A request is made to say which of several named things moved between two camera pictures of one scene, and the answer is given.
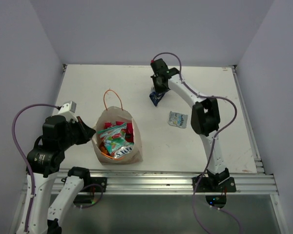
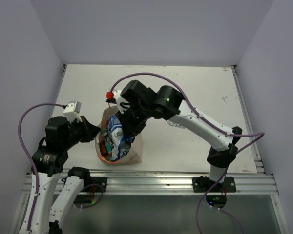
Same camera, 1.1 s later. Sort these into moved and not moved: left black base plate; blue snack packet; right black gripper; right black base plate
Moved: blue snack packet; right black gripper
Not moved: right black base plate; left black base plate
